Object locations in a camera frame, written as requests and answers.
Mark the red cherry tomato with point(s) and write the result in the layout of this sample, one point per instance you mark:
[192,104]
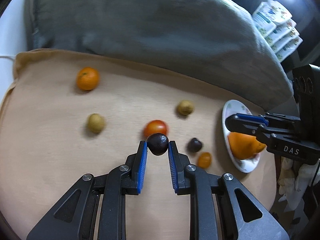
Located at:
[155,126]

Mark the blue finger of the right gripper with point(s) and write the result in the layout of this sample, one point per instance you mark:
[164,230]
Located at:
[254,125]
[272,121]

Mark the white refill pouch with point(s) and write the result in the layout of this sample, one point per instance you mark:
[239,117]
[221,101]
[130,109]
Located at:
[280,31]
[269,15]
[284,40]
[288,48]

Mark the small orange cherry tomato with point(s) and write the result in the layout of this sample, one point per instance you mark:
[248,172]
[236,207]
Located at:
[204,160]

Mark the grey plush cushion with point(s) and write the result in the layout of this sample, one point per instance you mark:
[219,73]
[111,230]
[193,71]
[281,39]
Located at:
[214,41]

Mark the small mandarin orange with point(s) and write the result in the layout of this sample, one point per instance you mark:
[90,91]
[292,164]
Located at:
[87,79]

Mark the white floral plate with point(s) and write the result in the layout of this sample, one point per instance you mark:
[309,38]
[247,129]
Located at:
[233,107]

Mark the white gloved right hand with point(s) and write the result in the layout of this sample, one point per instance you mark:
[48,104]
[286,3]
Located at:
[293,185]

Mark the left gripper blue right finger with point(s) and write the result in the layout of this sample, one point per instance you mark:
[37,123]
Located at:
[188,179]

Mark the tan fleece mat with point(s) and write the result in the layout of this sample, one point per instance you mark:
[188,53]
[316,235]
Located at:
[46,145]

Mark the dark purple grape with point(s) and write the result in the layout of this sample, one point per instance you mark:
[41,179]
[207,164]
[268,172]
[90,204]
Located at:
[194,145]
[158,143]

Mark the large smooth orange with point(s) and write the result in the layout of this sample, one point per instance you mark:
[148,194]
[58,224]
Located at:
[244,146]

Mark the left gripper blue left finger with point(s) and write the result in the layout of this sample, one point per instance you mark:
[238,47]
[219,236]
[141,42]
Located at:
[126,179]

